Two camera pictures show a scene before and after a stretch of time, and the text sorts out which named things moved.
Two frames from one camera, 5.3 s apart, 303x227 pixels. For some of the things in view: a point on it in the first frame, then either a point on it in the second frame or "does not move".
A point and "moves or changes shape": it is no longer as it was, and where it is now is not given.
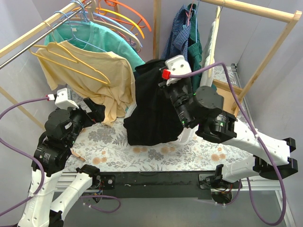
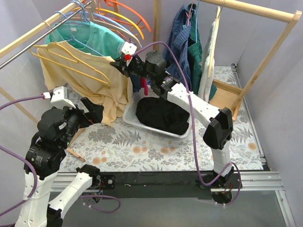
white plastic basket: (187, 134) → (129, 115)
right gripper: (170, 87) → (127, 68)
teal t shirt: (89, 35) does not move
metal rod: (21, 52) does not move
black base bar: (176, 185) does not move
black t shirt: (152, 121) moves or changes shape
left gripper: (87, 113) does not move
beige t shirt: (104, 78) does not move
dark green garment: (194, 47) does not move
